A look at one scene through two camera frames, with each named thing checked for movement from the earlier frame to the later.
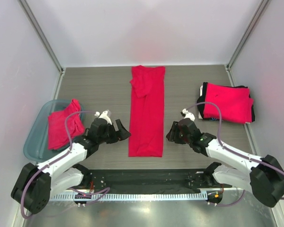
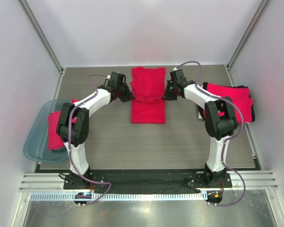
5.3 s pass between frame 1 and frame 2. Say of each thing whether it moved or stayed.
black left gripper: moved
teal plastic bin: stayed
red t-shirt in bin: stayed
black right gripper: moved
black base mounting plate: stayed
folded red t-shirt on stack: stayed
